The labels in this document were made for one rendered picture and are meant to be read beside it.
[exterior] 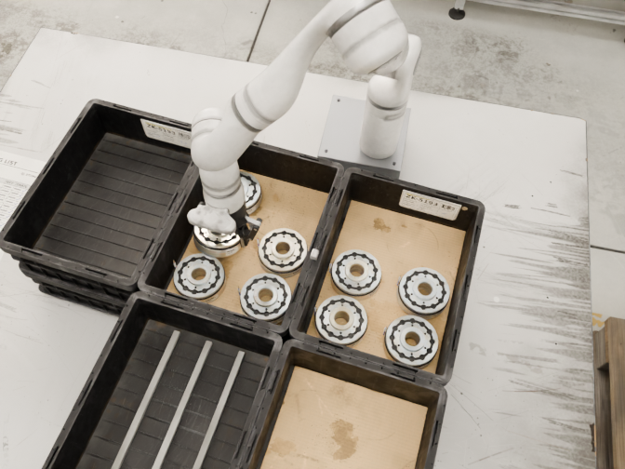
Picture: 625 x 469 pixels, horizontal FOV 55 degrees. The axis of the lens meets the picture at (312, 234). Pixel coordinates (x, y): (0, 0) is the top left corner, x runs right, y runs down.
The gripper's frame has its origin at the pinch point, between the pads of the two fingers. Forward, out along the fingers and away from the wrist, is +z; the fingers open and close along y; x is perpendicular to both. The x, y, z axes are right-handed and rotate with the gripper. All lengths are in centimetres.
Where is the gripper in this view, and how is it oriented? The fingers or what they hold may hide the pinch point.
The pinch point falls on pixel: (232, 236)
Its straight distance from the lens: 125.3
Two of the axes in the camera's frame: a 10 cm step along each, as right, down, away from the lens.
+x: -3.0, 8.2, -4.9
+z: -0.1, 5.1, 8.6
